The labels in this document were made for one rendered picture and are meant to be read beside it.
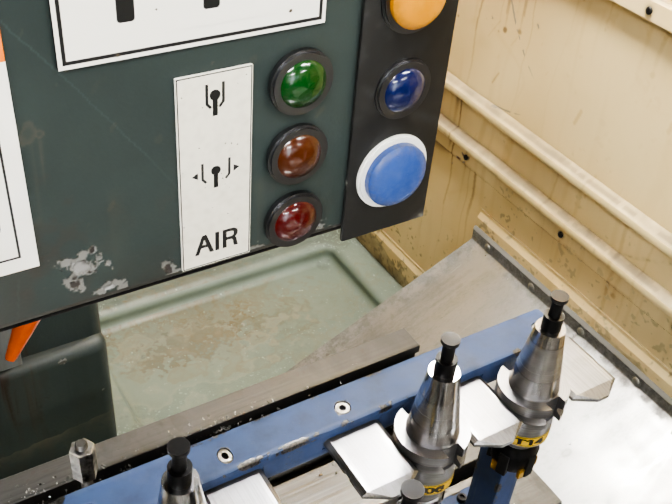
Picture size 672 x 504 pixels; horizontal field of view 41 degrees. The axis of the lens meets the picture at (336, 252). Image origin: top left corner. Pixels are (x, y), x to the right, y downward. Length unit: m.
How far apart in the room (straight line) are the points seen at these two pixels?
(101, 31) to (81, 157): 0.05
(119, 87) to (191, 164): 0.04
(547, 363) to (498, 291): 0.75
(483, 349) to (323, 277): 1.08
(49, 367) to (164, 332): 0.47
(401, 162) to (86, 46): 0.15
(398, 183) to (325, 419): 0.39
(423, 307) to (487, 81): 0.39
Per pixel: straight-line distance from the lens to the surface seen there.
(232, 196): 0.36
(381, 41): 0.36
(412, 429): 0.74
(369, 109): 0.37
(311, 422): 0.75
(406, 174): 0.39
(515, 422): 0.79
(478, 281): 1.53
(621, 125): 1.29
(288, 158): 0.35
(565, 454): 1.36
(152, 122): 0.33
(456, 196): 1.61
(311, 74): 0.34
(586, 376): 0.85
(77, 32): 0.30
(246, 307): 1.80
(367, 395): 0.77
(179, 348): 1.72
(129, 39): 0.31
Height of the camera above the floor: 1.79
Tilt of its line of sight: 38 degrees down
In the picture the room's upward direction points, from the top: 5 degrees clockwise
